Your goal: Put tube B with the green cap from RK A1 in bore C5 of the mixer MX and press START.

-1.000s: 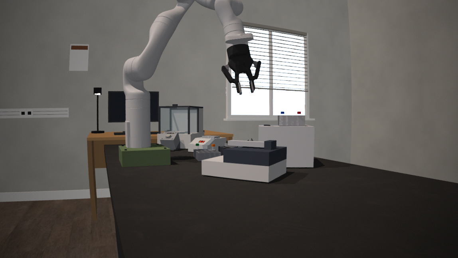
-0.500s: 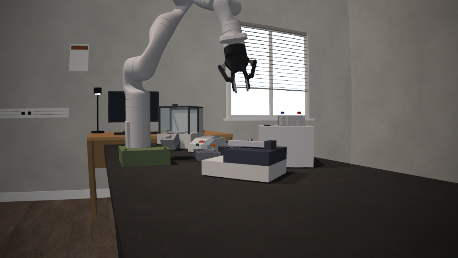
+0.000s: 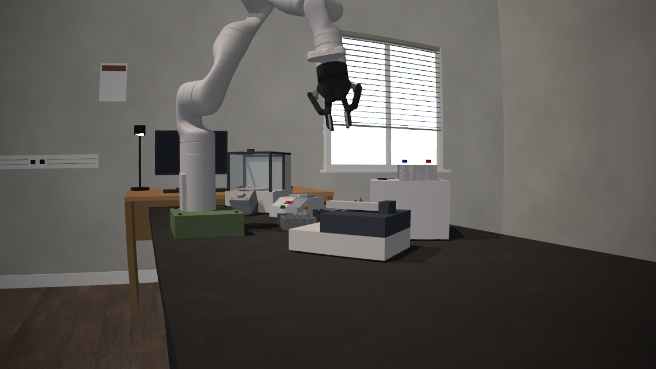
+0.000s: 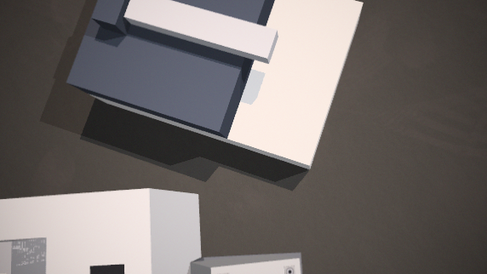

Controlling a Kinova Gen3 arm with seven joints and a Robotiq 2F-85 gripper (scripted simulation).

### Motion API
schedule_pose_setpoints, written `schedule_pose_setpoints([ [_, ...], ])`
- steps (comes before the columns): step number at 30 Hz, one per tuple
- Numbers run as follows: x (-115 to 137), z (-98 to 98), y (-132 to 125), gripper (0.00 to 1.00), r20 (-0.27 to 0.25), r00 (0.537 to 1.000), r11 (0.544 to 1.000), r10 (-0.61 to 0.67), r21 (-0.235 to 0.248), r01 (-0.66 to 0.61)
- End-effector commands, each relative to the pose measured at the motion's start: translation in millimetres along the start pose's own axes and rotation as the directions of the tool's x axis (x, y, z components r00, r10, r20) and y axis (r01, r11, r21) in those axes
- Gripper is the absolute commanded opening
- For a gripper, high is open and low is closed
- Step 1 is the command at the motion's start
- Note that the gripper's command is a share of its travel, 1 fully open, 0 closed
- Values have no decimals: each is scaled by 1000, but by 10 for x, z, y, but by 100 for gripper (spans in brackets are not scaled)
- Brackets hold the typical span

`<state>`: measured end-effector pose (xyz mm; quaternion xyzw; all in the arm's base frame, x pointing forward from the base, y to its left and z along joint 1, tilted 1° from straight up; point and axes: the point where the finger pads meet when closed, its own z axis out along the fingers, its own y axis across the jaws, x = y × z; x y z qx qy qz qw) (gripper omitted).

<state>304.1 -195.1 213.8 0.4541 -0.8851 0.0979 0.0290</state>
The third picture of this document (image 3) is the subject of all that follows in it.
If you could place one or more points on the white tube rack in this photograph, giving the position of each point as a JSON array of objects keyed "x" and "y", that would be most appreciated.
[{"x": 293, "y": 220}]

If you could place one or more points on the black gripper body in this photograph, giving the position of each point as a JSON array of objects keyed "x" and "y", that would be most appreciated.
[{"x": 331, "y": 73}]

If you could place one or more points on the white balance with glass draft shield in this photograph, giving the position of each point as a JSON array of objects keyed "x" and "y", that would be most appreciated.
[{"x": 257, "y": 179}]

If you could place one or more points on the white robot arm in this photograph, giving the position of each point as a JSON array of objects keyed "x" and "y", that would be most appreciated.
[{"x": 200, "y": 98}]

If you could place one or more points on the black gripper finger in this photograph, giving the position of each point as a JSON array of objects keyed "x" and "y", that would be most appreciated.
[
  {"x": 328, "y": 105},
  {"x": 357, "y": 90}
]

